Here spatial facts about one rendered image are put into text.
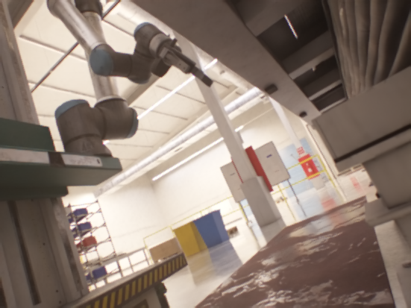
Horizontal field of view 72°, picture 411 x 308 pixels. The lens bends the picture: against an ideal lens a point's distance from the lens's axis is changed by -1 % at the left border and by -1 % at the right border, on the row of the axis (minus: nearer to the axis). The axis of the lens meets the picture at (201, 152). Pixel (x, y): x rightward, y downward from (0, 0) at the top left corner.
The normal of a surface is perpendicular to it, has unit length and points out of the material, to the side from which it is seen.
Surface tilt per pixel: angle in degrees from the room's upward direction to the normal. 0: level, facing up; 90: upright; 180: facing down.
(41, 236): 90
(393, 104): 90
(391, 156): 90
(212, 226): 94
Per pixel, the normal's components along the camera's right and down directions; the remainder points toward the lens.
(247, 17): -0.48, -0.03
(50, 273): 0.84, -0.45
